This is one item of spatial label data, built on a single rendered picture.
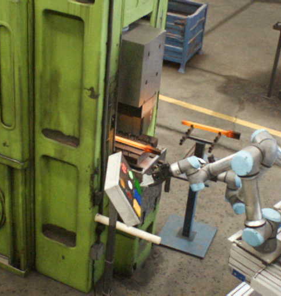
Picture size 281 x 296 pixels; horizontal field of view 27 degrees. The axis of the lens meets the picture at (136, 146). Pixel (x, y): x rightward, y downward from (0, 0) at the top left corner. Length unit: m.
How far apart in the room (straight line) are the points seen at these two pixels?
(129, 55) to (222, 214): 2.06
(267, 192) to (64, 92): 2.53
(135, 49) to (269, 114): 3.62
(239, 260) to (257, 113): 3.44
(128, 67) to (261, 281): 1.42
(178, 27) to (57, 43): 4.12
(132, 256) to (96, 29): 1.72
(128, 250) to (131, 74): 1.32
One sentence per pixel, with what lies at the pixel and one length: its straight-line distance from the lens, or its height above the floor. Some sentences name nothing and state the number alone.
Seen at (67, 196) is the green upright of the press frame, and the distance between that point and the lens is 3.85.
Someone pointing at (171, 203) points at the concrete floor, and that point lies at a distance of 5.07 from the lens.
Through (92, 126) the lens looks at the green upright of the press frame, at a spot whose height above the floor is 1.30.
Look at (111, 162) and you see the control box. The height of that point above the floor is 1.17.
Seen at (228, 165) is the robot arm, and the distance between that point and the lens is 3.31.
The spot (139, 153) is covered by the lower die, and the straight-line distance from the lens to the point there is 3.79.
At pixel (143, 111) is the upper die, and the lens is 3.61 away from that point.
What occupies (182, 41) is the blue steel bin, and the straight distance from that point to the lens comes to 7.44.
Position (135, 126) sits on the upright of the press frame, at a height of 0.99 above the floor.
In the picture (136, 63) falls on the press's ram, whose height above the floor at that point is 1.64.
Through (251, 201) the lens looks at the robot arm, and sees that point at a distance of 3.16.
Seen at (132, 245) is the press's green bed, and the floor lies 0.30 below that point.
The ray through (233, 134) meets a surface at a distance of 4.29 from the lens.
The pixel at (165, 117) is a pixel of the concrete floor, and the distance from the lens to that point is 6.40.
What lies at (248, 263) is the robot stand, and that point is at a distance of 3.53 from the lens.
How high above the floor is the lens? 2.96
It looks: 31 degrees down
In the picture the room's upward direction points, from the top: 5 degrees clockwise
